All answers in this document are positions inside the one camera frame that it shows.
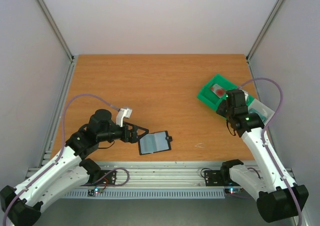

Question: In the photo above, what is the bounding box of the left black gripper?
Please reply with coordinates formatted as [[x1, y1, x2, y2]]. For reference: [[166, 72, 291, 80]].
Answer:
[[98, 120, 149, 144]]

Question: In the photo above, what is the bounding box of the black leather card holder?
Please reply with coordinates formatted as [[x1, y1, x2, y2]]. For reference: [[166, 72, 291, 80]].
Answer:
[[138, 131, 173, 156]]

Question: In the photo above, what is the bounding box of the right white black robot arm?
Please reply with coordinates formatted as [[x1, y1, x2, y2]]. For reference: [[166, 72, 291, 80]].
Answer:
[[217, 89, 309, 225]]

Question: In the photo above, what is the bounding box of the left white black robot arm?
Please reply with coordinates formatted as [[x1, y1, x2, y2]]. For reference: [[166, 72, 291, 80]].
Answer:
[[0, 108, 149, 226]]

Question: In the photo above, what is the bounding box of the red white card in tray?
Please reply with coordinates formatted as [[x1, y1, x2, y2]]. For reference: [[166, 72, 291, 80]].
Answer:
[[210, 83, 226, 98]]

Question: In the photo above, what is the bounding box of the teal card in bin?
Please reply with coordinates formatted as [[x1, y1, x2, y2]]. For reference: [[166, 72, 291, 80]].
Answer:
[[248, 107, 267, 122]]

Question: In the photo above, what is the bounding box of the green plastic sorting tray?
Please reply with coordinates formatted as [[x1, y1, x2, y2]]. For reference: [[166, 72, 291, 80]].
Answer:
[[197, 74, 238, 112]]

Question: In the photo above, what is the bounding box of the clear plastic bin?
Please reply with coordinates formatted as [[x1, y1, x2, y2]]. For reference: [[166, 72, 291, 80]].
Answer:
[[248, 99, 275, 125]]

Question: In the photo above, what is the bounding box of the left controller board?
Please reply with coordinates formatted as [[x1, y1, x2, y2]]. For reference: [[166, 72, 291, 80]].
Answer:
[[87, 188, 104, 197]]

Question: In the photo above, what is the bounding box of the controller board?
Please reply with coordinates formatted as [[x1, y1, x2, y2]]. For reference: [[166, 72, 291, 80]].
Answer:
[[224, 187, 244, 195], [87, 188, 104, 197]]

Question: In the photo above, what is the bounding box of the right controller board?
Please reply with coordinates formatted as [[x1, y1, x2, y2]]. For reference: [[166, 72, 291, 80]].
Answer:
[[224, 187, 244, 195]]

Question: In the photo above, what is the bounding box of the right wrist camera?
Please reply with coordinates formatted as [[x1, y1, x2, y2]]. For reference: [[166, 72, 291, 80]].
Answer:
[[243, 90, 250, 105]]

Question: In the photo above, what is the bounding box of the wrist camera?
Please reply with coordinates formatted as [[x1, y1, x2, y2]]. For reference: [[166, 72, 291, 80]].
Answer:
[[243, 90, 250, 105], [115, 107, 133, 127]]

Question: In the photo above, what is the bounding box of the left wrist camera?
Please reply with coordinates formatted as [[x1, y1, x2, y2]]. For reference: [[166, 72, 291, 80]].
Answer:
[[115, 107, 133, 127]]

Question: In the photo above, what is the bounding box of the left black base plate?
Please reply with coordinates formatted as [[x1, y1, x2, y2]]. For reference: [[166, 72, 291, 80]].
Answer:
[[84, 170, 117, 186]]

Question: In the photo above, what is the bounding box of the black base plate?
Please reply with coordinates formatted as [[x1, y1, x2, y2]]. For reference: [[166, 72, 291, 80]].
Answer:
[[203, 170, 225, 187], [84, 170, 117, 186]]

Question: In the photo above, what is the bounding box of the grey slotted cable duct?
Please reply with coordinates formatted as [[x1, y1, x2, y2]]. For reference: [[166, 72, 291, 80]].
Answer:
[[64, 188, 225, 200]]

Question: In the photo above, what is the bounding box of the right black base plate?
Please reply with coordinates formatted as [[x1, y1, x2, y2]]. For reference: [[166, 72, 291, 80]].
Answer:
[[203, 170, 225, 187]]

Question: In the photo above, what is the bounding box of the left aluminium corner post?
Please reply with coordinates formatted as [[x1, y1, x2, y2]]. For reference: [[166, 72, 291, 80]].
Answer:
[[28, 0, 76, 63]]

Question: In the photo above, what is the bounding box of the aluminium corner post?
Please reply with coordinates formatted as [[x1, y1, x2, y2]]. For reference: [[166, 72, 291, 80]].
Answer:
[[28, 0, 76, 63], [246, 0, 286, 64]]

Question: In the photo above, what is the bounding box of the right aluminium corner post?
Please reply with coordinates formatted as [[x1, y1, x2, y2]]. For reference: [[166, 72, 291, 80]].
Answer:
[[246, 0, 286, 64]]

